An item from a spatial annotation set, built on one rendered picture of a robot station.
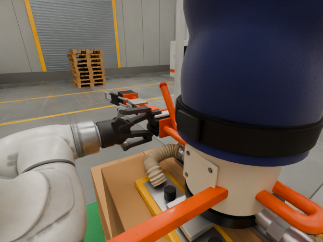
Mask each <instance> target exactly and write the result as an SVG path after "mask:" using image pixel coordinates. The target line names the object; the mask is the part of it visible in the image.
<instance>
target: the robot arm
mask: <svg viewBox="0 0 323 242"><path fill-rule="evenodd" d="M117 111H118V112H117V116H116V117H114V118H113V119H111V120H105V121H99V122H97V123H96V124H94V122H93V121H85V122H80V123H73V124H71V125H70V124H68V125H58V124H55V125H47V126H41V127H36V128H32V129H28V130H24V131H20V132H17V133H14V134H11V135H8V136H6V137H4V138H1V139H0V175H1V176H5V177H11V178H14V179H11V180H8V179H1V178H0V242H83V241H84V238H85V234H86V229H87V209H86V203H85V197H84V192H83V188H82V184H81V181H80V178H79V176H78V174H77V171H76V167H75V159H77V158H82V157H85V156H88V155H92V154H95V153H98V152H100V147H101V148H107V147H110V146H114V145H121V148H122V149H123V151H127V150H128V149H130V148H132V147H134V146H138V145H141V144H144V143H147V142H150V141H152V136H153V135H154V134H153V133H152V132H150V131H149V130H135V131H132V130H130V129H131V127H132V126H134V125H135V124H137V123H139V122H141V121H144V120H146V119H148V118H150V117H153V118H155V119H156V118H160V117H165V116H169V112H168V111H167V110H166V111H160V110H153V111H151V108H150V107H148V106H142V107H135V108H128V109H123V108H117ZM139 113H142V114H139ZM132 114H139V115H137V116H135V117H132V118H129V119H126V120H124V119H122V118H121V117H124V116H125V115H132ZM134 137H140V138H136V139H133V140H130V141H127V142H125V141H126V140H127V139H128V138H134Z"/></svg>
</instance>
